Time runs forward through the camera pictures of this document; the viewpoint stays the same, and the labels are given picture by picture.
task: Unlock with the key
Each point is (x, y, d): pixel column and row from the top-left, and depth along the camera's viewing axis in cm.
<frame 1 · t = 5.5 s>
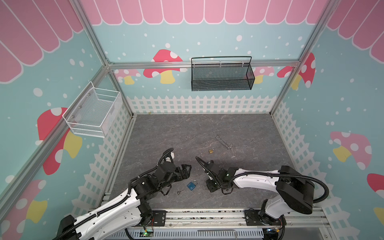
left hand: (184, 171, 77), fingers open
right hand: (207, 185, 84), fingers closed
large blue padlock: (191, 186, 85), point 2 cm above the table
brass padlock: (211, 151, 101), on the table
silver combination wrench: (230, 146, 103), on the table
silver combination wrench 2: (216, 138, 108), on the table
hex allen key: (234, 153, 100), on the table
silver key near large padlock: (178, 192, 84), on the table

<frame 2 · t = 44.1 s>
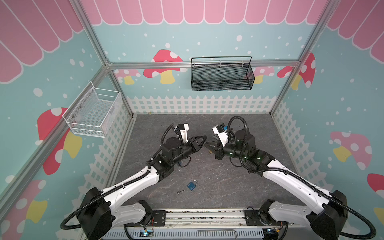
left hand: (207, 140, 70), fingers closed
right hand: (205, 144, 69), fingers closed
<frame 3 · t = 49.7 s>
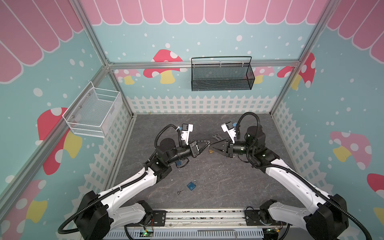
left hand: (210, 146, 65), fingers closed
right hand: (210, 147, 66), fingers closed
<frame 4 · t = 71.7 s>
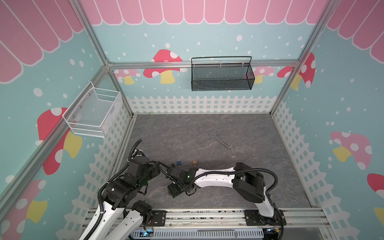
left hand: (156, 168, 72), fingers open
right hand: (171, 191, 81), fingers open
